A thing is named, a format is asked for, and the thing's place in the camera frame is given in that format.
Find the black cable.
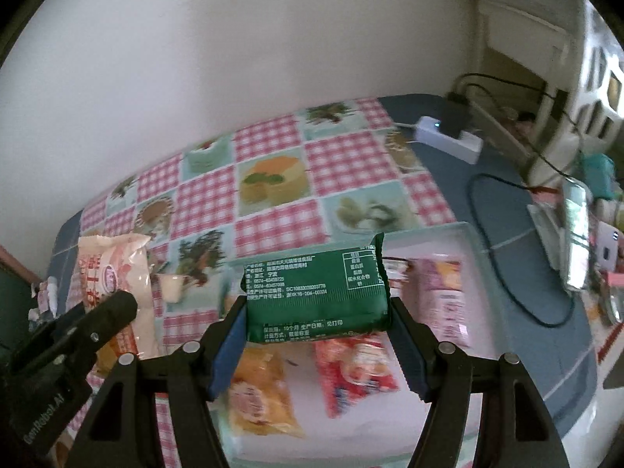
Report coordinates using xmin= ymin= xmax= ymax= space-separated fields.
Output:
xmin=467 ymin=172 xmax=577 ymax=328
xmin=450 ymin=73 xmax=582 ymax=182

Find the pale bun packet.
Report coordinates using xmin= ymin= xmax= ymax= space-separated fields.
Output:
xmin=73 ymin=232 xmax=165 ymax=377

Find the green snack packet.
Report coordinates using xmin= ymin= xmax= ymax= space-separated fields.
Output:
xmin=241 ymin=231 xmax=394 ymax=345

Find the black power adapter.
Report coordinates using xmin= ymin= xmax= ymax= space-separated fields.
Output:
xmin=441 ymin=92 xmax=474 ymax=140

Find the white shelf unit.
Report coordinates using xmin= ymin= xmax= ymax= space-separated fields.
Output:
xmin=475 ymin=0 xmax=624 ymax=182

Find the red sausage packet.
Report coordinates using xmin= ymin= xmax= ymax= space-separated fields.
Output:
xmin=382 ymin=255 xmax=415 ymax=284

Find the pink snack packet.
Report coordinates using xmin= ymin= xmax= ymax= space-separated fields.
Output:
xmin=406 ymin=257 xmax=472 ymax=348

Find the white power strip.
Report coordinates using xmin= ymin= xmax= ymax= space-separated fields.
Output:
xmin=412 ymin=115 xmax=484 ymax=165

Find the yellow snack packet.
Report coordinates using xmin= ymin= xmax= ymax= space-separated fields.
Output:
xmin=226 ymin=343 xmax=306 ymax=438

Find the cream jelly cup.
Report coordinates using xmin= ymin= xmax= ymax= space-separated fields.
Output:
xmin=155 ymin=272 xmax=191 ymax=304

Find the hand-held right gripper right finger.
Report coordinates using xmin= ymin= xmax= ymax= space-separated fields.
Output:
xmin=385 ymin=296 xmax=572 ymax=468

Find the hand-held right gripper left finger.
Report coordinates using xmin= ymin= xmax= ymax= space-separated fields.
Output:
xmin=68 ymin=294 xmax=250 ymax=468

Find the pile of assorted small items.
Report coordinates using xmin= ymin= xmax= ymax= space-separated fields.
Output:
xmin=528 ymin=151 xmax=624 ymax=348

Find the red patterned snack packet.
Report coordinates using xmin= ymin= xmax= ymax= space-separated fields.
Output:
xmin=312 ymin=331 xmax=401 ymax=418

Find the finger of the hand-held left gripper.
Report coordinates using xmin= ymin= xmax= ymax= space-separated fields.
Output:
xmin=53 ymin=291 xmax=140 ymax=375

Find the dark green board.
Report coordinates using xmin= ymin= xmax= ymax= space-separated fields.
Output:
xmin=0 ymin=248 xmax=46 ymax=353

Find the white tray with teal rim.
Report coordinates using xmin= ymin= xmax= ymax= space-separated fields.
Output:
xmin=213 ymin=221 xmax=489 ymax=468

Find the checkered printed tablecloth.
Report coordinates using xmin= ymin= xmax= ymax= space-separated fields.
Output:
xmin=48 ymin=97 xmax=460 ymax=468

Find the silver foil packet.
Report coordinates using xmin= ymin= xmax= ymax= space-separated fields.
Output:
xmin=560 ymin=177 xmax=594 ymax=294

